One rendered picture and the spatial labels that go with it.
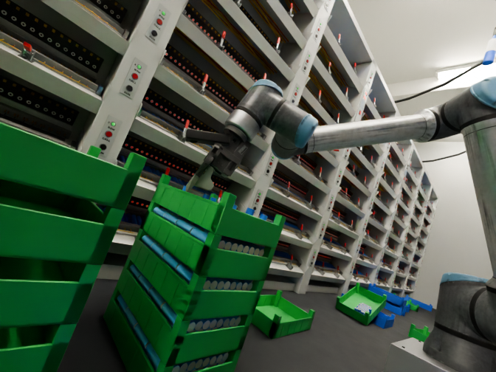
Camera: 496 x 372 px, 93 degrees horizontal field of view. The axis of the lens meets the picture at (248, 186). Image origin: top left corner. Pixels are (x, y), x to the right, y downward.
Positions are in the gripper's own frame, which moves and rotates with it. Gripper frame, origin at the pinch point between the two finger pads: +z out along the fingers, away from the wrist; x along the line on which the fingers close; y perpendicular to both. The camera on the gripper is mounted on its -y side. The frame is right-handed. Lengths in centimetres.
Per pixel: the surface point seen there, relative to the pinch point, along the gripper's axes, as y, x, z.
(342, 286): 157, 113, -9
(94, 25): -47, 11, -23
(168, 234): 2.9, -7.1, 11.1
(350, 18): 19, 61, -148
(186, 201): 1.7, -8.7, 2.9
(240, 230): 13.7, -16.8, 1.3
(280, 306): 70, 43, 20
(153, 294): 7.8, -8.5, 22.8
